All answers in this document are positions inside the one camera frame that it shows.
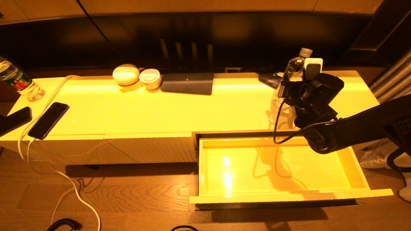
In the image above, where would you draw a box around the clear bottle with white cap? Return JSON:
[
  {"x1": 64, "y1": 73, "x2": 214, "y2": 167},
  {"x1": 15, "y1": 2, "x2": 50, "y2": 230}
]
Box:
[{"x1": 271, "y1": 47, "x2": 314, "y2": 112}]

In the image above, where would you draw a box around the cream white ribbed drawer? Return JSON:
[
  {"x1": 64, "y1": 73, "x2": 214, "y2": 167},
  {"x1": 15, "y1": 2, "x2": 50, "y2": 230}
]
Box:
[{"x1": 189, "y1": 130, "x2": 394, "y2": 211}]

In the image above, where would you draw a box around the white low tv cabinet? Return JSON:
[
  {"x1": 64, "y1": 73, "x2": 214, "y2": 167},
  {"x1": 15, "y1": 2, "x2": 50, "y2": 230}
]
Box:
[{"x1": 0, "y1": 70, "x2": 381, "y2": 167}]

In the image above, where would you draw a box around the black box with white label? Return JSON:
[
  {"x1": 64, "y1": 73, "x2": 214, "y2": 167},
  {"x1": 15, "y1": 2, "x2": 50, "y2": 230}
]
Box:
[{"x1": 277, "y1": 80, "x2": 291, "y2": 98}]

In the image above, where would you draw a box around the black device with white sticker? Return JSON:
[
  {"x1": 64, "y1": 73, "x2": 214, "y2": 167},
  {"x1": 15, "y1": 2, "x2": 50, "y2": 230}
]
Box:
[{"x1": 258, "y1": 72, "x2": 284, "y2": 90}]

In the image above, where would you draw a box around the grey pleated curtain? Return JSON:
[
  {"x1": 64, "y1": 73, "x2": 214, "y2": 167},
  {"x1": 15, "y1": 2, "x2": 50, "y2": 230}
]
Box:
[{"x1": 360, "y1": 48, "x2": 411, "y2": 170}]

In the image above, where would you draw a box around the dark grey router with antennas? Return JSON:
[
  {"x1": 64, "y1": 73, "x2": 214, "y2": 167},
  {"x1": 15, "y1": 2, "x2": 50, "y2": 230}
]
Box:
[{"x1": 160, "y1": 38, "x2": 214, "y2": 95}]

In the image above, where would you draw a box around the white round jar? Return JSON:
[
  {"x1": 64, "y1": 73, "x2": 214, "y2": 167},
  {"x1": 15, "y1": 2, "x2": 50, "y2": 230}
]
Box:
[{"x1": 139, "y1": 68, "x2": 162, "y2": 90}]

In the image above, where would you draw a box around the black television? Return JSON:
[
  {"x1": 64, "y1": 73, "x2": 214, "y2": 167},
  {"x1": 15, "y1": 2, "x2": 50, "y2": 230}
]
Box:
[{"x1": 0, "y1": 12, "x2": 373, "y2": 73}]

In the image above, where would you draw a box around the white oval device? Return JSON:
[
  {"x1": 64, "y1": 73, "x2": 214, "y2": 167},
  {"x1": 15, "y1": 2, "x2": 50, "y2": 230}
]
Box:
[{"x1": 112, "y1": 64, "x2": 140, "y2": 86}]

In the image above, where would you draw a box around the black smartphone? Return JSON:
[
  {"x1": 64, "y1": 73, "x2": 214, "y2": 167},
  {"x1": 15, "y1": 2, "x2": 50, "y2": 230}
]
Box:
[
  {"x1": 28, "y1": 102, "x2": 70, "y2": 140},
  {"x1": 0, "y1": 107, "x2": 32, "y2": 137}
]

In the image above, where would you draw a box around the water bottle with colourful label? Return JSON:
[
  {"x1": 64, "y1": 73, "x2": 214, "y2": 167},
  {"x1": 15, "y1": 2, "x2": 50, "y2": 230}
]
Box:
[{"x1": 0, "y1": 55, "x2": 46, "y2": 102}]

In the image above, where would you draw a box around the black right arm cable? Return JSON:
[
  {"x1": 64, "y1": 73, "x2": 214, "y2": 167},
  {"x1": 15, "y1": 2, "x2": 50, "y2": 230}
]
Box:
[{"x1": 273, "y1": 96, "x2": 341, "y2": 145}]

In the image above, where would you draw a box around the dark wooden wall cabinet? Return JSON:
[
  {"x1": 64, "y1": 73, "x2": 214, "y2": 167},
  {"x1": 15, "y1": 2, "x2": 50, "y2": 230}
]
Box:
[{"x1": 339, "y1": 0, "x2": 411, "y2": 68}]

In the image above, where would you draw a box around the thin black hanging cable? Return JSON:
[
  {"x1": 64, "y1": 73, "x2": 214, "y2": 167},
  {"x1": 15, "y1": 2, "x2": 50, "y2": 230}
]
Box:
[{"x1": 76, "y1": 0, "x2": 126, "y2": 61}]

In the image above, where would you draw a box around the thick white power cable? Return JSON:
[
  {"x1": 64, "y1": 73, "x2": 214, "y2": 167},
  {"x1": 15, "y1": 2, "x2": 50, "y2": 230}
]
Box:
[{"x1": 17, "y1": 74, "x2": 101, "y2": 231}]

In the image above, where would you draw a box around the black coiled cable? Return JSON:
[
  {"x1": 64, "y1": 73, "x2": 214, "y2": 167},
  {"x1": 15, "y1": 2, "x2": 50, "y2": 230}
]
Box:
[{"x1": 47, "y1": 218, "x2": 82, "y2": 231}]

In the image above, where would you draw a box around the thin white charging cable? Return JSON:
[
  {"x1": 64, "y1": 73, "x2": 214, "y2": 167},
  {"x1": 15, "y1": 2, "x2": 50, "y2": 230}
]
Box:
[{"x1": 27, "y1": 139, "x2": 77, "y2": 225}]

